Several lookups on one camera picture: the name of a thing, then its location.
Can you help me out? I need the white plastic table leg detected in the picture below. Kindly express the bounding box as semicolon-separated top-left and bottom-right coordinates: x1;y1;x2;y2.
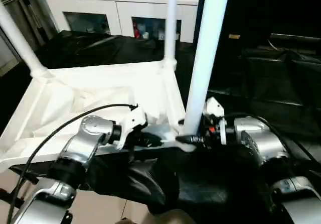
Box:
177;0;232;152
162;0;180;70
0;0;51;80

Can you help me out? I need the black work mat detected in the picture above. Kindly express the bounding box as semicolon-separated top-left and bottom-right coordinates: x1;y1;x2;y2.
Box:
0;31;321;223

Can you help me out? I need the dark low shelf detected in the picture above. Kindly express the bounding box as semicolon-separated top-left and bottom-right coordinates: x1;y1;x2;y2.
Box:
270;33;321;48

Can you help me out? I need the white cabinet with glass doors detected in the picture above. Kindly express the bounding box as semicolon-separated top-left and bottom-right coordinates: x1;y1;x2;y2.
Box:
44;0;201;43

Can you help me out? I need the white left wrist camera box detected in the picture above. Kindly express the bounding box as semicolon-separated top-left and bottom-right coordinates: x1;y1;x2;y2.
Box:
114;106;149;150

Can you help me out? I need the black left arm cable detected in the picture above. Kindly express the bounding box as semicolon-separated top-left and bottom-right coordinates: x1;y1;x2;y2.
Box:
5;103;139;223

